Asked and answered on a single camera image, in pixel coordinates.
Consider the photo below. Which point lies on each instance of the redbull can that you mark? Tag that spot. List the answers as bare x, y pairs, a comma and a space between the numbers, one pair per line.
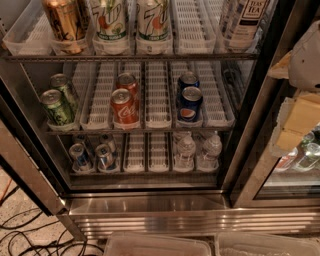
108, 140
78, 138
81, 156
106, 160

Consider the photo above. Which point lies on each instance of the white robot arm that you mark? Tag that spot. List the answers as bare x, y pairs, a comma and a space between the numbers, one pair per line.
304, 64

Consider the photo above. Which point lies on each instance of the front coca cola can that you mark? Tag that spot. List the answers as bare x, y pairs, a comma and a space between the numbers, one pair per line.
124, 107

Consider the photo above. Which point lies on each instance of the coca cola can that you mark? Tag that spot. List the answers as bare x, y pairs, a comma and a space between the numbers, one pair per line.
128, 81
124, 107

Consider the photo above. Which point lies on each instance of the front pepsi can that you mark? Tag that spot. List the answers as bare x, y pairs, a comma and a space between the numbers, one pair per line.
190, 102

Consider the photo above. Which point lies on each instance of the pepsi can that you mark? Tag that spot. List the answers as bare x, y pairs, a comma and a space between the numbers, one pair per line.
187, 79
190, 102

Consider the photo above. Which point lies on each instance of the rear pepsi can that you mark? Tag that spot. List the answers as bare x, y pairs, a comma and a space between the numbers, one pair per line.
187, 79

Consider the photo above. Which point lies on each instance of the rear coca cola can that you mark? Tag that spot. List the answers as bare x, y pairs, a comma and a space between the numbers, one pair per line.
128, 81

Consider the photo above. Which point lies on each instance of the rear green soda can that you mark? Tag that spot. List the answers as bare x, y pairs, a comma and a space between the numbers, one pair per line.
64, 84

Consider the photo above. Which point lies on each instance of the green soda can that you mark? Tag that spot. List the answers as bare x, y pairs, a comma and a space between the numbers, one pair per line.
64, 84
57, 107

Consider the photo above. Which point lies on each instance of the front green soda can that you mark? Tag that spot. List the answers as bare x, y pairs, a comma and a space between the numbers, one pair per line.
57, 107

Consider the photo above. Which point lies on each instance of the red can behind glass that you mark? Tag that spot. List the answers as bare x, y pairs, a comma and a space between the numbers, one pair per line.
286, 161

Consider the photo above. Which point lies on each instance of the gold tall drink can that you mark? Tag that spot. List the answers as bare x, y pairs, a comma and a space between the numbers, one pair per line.
66, 24

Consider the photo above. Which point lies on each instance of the left water bottle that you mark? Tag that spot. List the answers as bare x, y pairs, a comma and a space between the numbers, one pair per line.
186, 149

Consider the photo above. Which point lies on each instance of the water bottle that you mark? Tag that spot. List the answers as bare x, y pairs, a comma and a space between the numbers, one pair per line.
186, 149
210, 151

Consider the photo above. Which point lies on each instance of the right water bottle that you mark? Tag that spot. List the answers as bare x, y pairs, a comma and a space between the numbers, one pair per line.
210, 151

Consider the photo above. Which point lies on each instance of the left clear plastic bin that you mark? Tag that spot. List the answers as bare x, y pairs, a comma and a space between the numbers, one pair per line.
134, 244

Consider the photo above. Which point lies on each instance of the clear plastic bin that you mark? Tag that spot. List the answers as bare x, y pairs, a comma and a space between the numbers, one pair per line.
246, 244
134, 244

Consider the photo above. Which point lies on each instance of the teas tea bottle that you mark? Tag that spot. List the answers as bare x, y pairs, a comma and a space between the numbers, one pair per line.
239, 23

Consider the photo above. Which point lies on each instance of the right clear plastic bin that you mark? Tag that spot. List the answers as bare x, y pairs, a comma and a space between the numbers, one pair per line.
246, 244

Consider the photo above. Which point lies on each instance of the green bottle behind glass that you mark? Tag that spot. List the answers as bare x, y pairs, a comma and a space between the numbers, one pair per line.
311, 153

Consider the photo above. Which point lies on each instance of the middle wire shelf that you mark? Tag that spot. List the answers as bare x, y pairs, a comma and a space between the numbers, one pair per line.
140, 130

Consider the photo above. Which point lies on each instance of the wire shelf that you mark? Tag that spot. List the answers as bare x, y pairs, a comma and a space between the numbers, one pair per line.
140, 130
130, 58

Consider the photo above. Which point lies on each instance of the top wire shelf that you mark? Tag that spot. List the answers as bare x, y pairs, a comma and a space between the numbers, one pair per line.
130, 58

